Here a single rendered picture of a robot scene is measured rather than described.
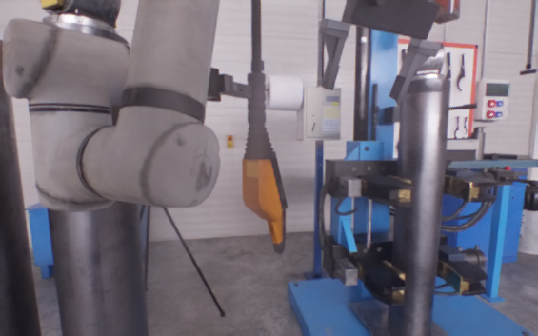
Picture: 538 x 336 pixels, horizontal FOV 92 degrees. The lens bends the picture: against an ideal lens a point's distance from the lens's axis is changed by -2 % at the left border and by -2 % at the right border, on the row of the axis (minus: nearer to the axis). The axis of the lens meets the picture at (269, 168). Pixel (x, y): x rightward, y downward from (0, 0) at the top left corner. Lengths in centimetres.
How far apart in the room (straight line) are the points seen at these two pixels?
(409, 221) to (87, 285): 130
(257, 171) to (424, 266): 113
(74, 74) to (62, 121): 5
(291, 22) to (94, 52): 319
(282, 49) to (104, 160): 316
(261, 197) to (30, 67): 46
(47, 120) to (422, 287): 156
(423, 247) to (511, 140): 379
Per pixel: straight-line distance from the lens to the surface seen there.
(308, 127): 208
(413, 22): 51
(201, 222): 333
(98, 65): 40
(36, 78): 38
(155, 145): 26
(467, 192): 157
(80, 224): 78
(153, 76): 29
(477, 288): 178
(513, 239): 348
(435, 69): 152
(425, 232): 151
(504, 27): 513
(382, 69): 189
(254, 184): 63
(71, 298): 87
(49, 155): 38
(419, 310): 168
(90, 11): 87
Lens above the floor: 122
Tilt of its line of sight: 7 degrees down
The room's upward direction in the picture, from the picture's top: straight up
